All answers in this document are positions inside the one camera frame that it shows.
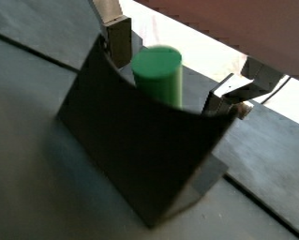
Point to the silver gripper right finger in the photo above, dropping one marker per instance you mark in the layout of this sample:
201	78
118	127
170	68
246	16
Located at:
233	93

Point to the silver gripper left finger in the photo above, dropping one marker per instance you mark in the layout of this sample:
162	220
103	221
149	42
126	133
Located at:
115	25

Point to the green cylinder peg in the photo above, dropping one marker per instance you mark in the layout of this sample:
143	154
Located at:
158	74

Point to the black curved cradle stand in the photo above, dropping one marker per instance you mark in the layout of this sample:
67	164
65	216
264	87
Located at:
151	148

